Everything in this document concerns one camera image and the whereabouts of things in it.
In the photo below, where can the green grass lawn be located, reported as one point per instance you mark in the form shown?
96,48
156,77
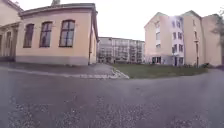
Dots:
156,70

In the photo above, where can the yellow building with arched windows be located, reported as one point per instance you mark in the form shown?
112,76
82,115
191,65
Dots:
53,40

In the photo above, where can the pale paving stone strip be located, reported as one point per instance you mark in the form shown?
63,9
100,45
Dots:
100,76

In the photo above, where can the tall yellow and white building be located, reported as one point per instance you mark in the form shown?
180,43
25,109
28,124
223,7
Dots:
183,40

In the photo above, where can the grey asphalt road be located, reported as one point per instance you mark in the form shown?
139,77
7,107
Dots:
110,103

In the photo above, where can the grey multi-storey building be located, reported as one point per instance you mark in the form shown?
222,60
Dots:
121,50

